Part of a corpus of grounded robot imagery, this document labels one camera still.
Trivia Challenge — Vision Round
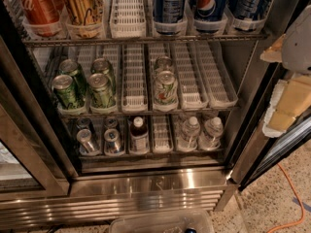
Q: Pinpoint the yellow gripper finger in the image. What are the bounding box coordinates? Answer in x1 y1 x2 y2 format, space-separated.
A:
262 75 311 138
259 34 285 63

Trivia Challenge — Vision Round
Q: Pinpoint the redbull can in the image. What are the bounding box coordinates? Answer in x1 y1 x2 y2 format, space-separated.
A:
76 117 95 134
104 116 120 130
104 128 124 156
77 129 100 155

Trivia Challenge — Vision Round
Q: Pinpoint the open fridge door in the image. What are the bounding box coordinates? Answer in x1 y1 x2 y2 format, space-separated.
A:
231 64 311 191

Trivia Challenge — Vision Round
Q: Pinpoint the right blue pepsi can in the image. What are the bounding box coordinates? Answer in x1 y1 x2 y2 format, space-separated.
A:
233 0 270 32

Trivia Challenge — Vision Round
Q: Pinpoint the blue pepsi can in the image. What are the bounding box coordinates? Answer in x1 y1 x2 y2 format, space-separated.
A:
233 0 270 32
153 0 186 35
194 0 226 33

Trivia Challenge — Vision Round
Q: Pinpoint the middle blue pepsi can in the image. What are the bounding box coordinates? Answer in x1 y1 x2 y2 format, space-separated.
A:
194 0 226 33

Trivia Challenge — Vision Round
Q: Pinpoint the back white floral can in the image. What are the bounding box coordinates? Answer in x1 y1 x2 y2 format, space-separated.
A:
154 56 174 76

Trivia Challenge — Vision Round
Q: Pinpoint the left blue pepsi can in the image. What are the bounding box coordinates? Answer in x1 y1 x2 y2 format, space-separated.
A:
153 0 186 35

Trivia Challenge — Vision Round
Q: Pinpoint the stainless steel fridge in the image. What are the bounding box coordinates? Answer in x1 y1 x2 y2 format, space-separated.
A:
0 0 308 229

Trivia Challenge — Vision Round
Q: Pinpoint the green can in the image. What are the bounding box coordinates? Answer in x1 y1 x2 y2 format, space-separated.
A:
87 73 116 109
52 75 85 110
90 58 116 93
58 59 86 97

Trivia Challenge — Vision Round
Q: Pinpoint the gold soda can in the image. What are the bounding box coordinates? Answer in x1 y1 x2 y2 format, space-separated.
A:
64 0 104 38

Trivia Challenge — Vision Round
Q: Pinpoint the back left green can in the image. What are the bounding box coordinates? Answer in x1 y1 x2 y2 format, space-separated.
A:
58 59 86 97

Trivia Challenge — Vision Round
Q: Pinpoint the front left green can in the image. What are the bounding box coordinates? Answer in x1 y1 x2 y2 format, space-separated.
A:
52 75 85 110

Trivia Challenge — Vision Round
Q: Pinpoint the red coca-cola can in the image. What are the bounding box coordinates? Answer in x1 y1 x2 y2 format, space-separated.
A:
18 0 59 37

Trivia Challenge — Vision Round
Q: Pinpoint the empty white tray far right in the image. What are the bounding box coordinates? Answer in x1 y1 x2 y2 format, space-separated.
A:
195 42 238 108

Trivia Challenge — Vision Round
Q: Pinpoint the empty white tray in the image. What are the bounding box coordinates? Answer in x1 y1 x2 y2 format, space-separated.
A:
170 43 209 110
152 116 173 153
121 45 148 112
195 42 238 108

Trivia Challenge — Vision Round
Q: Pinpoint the right clear water bottle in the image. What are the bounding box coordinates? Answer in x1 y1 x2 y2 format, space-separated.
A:
198 116 224 150

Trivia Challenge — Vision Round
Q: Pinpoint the clear water bottle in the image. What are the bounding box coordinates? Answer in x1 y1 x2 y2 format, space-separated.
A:
198 116 224 150
177 116 200 152

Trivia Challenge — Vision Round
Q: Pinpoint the left clear water bottle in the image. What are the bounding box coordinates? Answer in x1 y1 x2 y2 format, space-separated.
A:
177 116 200 152

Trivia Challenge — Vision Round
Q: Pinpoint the empty white bottom tray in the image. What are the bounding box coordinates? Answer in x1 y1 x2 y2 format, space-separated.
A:
152 116 173 153

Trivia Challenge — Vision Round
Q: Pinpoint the empty white middle tray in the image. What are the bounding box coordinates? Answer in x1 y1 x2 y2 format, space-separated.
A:
121 45 148 112

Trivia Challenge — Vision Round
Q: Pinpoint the dark drink bottle white cap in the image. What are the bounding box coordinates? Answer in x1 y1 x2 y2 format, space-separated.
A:
130 116 150 154

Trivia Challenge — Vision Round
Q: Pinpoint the clear plastic bin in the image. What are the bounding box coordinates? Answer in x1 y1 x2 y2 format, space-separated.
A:
109 209 215 233

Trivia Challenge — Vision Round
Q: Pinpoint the orange power cable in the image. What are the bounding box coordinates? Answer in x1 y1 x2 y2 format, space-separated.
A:
265 162 306 233

